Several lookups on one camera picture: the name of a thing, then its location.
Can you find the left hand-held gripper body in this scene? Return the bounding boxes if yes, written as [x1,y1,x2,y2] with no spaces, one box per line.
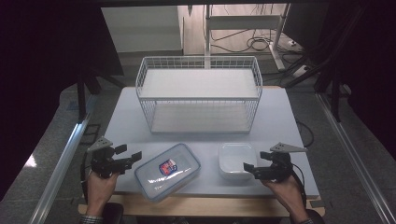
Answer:
[87,136,127,180]

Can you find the black tape squares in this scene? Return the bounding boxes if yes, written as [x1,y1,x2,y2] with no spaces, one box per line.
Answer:
[79,123,102,146]

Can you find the black metal stand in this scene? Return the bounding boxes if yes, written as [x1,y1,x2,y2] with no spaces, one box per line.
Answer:
[76,66,105,123]

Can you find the aluminium rail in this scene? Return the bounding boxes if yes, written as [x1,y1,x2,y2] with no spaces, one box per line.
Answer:
[27,95,96,224]
[314,92,396,224]

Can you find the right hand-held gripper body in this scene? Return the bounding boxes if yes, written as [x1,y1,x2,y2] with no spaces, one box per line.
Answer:
[256,142,309,183]

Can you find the black cable beside table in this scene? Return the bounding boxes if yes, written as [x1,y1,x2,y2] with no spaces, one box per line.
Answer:
[294,119,315,148]

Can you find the black floor cables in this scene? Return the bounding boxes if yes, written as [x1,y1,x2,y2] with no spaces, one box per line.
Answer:
[209,28,283,54]

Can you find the white square container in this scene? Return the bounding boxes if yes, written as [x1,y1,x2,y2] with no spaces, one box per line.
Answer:
[218,142,259,181]

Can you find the white wire shelf rack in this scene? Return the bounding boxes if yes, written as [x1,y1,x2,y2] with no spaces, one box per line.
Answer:
[135,55,263,135]

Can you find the white cabinet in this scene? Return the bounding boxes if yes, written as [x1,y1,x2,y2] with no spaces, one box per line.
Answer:
[100,6,185,54]

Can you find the white power strip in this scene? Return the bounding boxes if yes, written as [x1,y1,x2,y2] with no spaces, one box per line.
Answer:
[291,64,310,78]

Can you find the white desk frame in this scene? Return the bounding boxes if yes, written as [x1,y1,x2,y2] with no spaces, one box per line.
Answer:
[204,3,292,72]

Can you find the right hand-held gripper black cable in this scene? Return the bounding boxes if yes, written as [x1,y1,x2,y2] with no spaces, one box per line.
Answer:
[290,162,308,209]

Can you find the left hand-held gripper black cable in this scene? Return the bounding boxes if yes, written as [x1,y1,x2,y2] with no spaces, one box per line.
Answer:
[79,151,94,191]

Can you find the clear lidded container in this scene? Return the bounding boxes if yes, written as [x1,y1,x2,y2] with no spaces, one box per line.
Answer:
[134,142,202,203]

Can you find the person's left hand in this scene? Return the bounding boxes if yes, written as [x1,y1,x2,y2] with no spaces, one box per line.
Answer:
[85,170,121,217]

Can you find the hand-held gripper black cable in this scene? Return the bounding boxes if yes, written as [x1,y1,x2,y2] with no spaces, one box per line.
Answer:
[290,162,308,209]
[79,151,94,191]

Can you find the person's right hand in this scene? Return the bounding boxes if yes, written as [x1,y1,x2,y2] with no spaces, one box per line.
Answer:
[261,175,305,219]

